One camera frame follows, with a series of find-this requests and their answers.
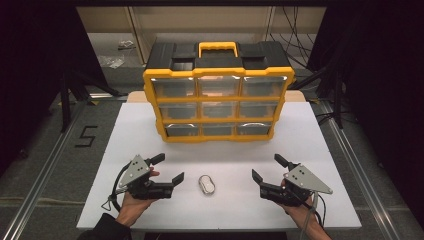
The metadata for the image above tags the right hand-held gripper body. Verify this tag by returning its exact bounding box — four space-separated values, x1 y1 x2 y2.
259 163 334 207

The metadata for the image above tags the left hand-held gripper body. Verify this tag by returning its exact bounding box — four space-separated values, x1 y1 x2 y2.
118 154 177 201

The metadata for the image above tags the clear contact lens case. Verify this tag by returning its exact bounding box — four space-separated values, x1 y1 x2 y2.
198 174 216 196

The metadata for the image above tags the clear plastic drawer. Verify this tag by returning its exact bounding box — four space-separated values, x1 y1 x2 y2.
239 100 279 120

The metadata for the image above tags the yellow and black drawer organizer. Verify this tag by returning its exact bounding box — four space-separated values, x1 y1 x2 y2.
142 40 296 144

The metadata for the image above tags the person's right hand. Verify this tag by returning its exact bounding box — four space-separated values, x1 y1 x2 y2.
279 199 318 228

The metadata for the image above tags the person's left hand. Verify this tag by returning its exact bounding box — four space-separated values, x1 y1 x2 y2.
115 168 161 228

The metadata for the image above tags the set of clear drawers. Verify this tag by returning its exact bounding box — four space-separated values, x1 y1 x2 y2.
150 75 288 137

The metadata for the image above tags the black metal stand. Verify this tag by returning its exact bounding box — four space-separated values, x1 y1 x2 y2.
59 68 129 134
289 63 345 130

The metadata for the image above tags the clear plastic bag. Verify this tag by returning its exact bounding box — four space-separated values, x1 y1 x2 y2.
97 54 126 70
117 39 136 51

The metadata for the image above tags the beige background shelf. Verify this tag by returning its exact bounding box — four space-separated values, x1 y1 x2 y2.
76 6 327 65

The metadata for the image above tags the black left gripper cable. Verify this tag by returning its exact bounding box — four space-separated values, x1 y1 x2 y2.
100 161 132 213

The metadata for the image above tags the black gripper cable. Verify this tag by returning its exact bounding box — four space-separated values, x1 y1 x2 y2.
315 193 328 228
100 161 132 213

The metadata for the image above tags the grey right gripper cable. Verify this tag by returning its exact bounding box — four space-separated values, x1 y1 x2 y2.
300 190 320 240

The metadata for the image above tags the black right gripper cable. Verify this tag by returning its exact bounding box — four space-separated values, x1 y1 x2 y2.
315 193 328 228

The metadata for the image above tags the metal floor rail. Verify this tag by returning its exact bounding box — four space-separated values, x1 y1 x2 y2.
2 99 88 240
319 99 403 240

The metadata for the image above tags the bundle of black background cables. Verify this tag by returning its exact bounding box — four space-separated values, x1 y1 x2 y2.
269 6 318 69

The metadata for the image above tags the yellow carry handle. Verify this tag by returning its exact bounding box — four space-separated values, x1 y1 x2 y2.
198 41 239 58

